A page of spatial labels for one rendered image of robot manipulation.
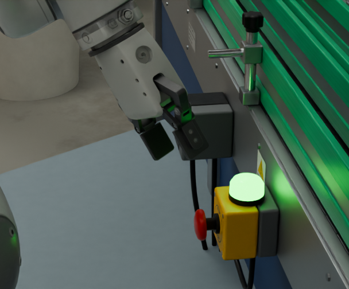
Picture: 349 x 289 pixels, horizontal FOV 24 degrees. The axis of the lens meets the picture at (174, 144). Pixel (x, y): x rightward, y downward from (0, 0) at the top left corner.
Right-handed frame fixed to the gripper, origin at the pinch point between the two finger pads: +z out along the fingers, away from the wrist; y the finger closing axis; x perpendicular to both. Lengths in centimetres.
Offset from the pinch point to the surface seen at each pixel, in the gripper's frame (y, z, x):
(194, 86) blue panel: 63, 6, -38
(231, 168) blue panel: 30.9, 15.8, -20.4
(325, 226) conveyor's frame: -19.4, 11.6, -1.8
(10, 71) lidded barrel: 276, -6, -69
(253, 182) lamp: -4.1, 8.1, -4.7
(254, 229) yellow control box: -3.7, 13.2, -1.9
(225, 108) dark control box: 18.2, 3.7, -18.2
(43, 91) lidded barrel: 276, 9, -78
